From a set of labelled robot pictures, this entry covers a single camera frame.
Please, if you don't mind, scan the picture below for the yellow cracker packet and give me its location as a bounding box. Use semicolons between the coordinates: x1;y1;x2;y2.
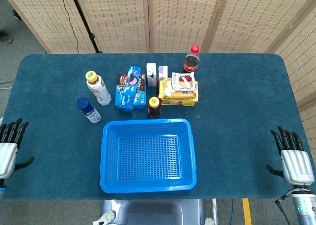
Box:
158;77;199;100

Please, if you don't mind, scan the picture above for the blue-capped white bottle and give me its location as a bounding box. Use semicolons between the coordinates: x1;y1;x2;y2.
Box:
76;97;101;124

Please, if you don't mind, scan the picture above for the black shoe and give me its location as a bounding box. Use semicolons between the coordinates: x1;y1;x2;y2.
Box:
0;29;13;45

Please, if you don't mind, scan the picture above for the honey bottle yellow cap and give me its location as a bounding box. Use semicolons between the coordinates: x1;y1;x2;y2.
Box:
147;96;162;119

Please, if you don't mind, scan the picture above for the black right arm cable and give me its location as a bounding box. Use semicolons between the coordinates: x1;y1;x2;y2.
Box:
275;189;292;225

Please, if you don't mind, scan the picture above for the white drink bottle yellow cap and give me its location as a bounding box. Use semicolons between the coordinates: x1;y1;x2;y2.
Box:
85;70;112;106

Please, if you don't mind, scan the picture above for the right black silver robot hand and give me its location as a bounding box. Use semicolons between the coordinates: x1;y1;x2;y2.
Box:
266;126;316;186

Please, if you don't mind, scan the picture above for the black tripod stand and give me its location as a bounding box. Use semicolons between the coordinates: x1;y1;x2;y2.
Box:
68;0;102;54

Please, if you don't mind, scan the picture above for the thin black hanging cable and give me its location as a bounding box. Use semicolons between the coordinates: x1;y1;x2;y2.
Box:
58;0;79;54

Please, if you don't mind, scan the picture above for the white milk carton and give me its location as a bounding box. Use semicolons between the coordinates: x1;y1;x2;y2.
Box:
146;62;158;87

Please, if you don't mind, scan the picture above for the white red snack packet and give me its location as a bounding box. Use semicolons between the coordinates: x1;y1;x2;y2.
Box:
171;71;196;92

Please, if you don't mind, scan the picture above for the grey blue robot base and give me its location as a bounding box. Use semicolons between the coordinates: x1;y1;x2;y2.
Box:
100;199;206;225

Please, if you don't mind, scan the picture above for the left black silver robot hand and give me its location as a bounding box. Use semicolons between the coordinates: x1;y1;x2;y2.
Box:
0;118;35;180

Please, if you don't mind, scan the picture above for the dark brown snack packet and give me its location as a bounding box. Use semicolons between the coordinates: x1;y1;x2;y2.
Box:
116;73;147;110

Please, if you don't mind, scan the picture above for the bamboo folding screen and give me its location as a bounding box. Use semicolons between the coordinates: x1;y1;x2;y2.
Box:
0;0;316;54
273;6;316;161

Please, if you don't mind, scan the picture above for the cola bottle red cap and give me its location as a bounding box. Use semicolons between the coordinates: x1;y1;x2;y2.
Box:
182;44;200;74

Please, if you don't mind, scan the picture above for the small purple white carton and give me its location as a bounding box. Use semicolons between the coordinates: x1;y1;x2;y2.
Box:
157;65;169;84

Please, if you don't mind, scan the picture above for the teal table carpet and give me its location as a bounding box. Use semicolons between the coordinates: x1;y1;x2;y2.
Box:
0;52;316;201

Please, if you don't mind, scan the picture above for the flat yellow biscuit packet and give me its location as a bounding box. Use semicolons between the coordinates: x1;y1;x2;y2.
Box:
159;97;199;107

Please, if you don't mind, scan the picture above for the blue cookie box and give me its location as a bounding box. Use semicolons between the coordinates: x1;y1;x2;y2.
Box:
114;65;143;112

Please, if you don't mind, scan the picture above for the blue perforated plastic basket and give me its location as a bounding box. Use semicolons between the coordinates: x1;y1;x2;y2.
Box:
100;118;198;194

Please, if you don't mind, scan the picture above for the metal table leg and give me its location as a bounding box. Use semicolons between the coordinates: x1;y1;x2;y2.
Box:
211;199;218;222

